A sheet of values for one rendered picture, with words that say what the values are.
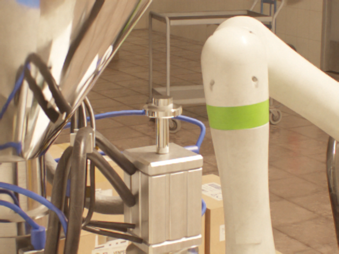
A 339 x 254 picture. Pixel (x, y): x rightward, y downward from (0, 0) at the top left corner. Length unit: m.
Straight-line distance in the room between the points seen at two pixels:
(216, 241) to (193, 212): 2.99
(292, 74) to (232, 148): 0.23
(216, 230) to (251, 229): 2.00
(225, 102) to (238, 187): 0.17
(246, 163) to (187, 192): 0.94
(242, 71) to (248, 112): 0.08
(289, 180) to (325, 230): 0.85
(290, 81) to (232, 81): 0.20
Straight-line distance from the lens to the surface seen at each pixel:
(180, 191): 0.65
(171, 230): 0.66
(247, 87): 1.56
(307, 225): 4.60
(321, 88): 1.74
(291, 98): 1.74
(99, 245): 3.37
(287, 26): 9.50
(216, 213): 3.61
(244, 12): 6.99
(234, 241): 1.66
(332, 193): 2.59
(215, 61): 1.55
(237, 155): 1.59
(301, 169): 5.57
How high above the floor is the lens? 1.59
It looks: 14 degrees down
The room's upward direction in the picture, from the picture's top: straight up
